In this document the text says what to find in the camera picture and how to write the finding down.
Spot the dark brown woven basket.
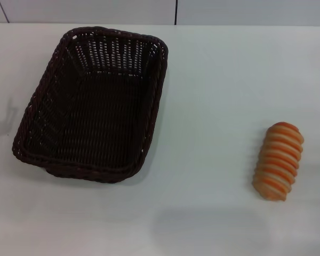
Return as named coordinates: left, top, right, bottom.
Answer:
left=12, top=26, right=169, bottom=185

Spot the orange striped bread roll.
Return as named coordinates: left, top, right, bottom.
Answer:
left=252, top=121, right=305, bottom=201

